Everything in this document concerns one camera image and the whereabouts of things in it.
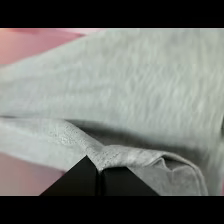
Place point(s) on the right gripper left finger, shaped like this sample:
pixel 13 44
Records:
pixel 78 180

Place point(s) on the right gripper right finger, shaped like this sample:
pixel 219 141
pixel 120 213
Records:
pixel 125 182

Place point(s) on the grey T-shirt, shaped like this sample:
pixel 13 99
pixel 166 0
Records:
pixel 133 86

